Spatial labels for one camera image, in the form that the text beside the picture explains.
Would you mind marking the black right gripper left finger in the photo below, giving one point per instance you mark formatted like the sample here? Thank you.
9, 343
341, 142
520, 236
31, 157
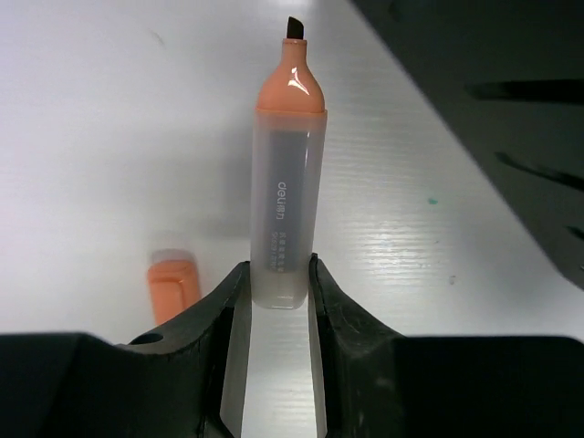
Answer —
185, 378

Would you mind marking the clear capped highlighter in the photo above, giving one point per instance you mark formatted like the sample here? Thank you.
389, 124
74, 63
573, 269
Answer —
288, 146

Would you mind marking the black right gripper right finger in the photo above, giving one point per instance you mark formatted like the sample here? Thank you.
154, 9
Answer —
371, 381

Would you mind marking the black organizer container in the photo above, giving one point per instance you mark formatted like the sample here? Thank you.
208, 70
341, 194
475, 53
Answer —
506, 77

